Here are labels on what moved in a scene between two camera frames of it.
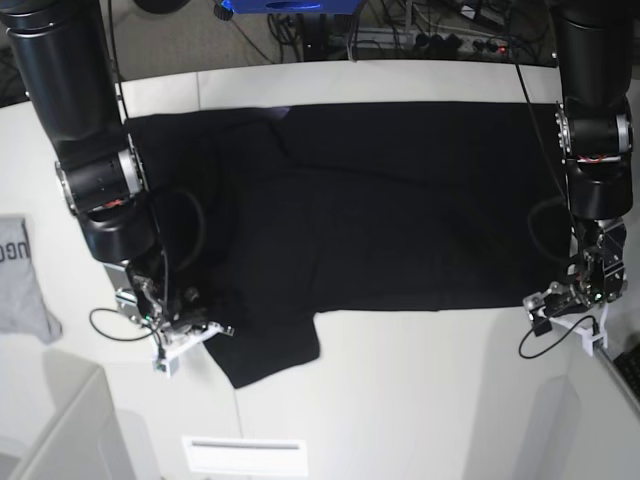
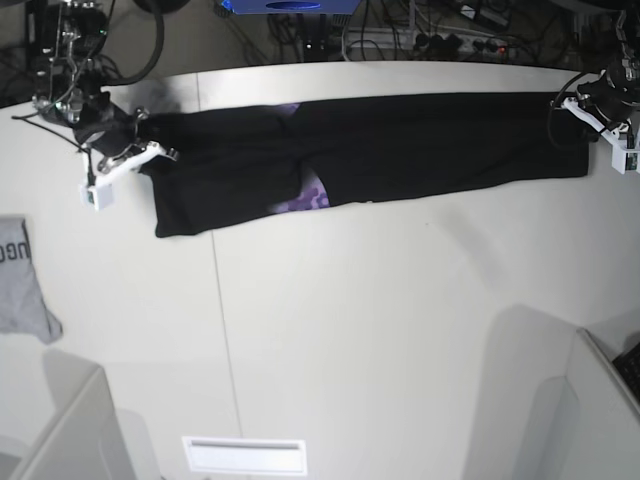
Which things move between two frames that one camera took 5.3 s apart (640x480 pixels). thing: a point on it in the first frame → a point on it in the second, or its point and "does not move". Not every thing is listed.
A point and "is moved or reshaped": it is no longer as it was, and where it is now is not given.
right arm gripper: x=191 y=317 → x=108 y=129
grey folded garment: x=23 y=311 does not move
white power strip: x=406 y=38 does not move
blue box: x=292 y=6 does not move
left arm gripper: x=596 y=274 → x=612 y=103
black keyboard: x=628 y=364 does not move
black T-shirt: x=271 y=213 is moved or reshaped
